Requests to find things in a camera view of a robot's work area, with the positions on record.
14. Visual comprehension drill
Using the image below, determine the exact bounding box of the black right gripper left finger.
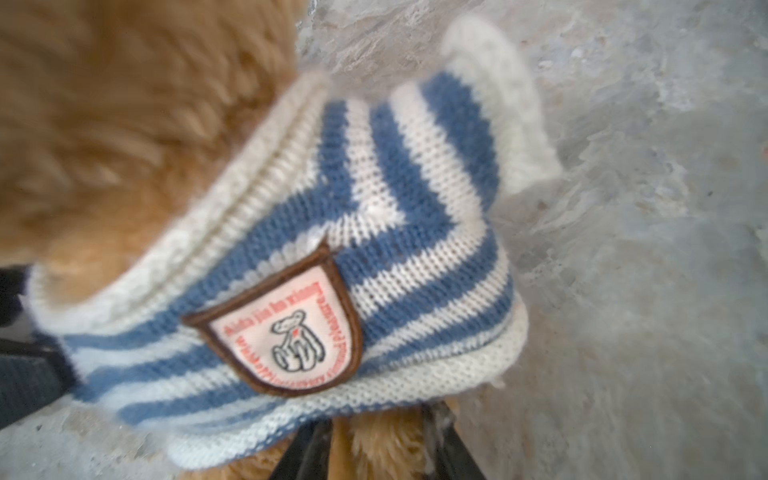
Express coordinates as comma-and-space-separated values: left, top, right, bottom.
269, 420, 333, 480

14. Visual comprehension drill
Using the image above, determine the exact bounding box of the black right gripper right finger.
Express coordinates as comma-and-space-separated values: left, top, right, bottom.
422, 401, 486, 480

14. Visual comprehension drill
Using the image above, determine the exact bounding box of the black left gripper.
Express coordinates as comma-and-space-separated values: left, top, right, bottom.
1, 267, 75, 428

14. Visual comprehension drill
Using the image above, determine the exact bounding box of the blue white striped sweater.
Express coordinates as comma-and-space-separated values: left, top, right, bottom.
27, 16, 562, 470

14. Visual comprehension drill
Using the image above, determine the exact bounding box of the brown teddy bear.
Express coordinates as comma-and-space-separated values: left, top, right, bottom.
1, 1, 426, 479

